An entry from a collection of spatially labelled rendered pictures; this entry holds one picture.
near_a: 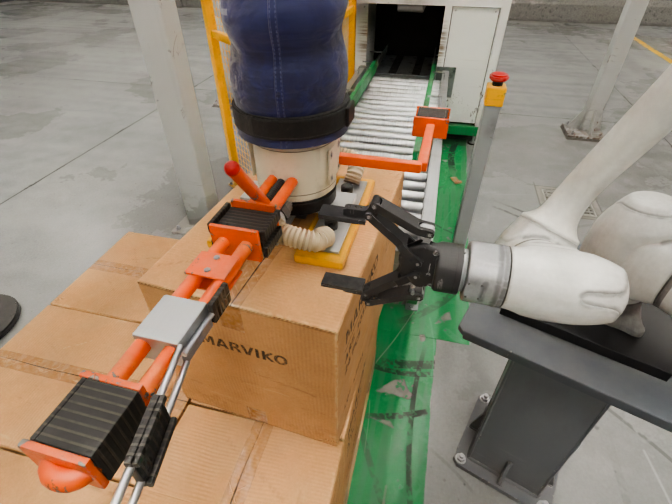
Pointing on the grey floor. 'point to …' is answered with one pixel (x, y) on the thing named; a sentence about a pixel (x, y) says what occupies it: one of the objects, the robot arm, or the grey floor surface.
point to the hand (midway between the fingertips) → (328, 248)
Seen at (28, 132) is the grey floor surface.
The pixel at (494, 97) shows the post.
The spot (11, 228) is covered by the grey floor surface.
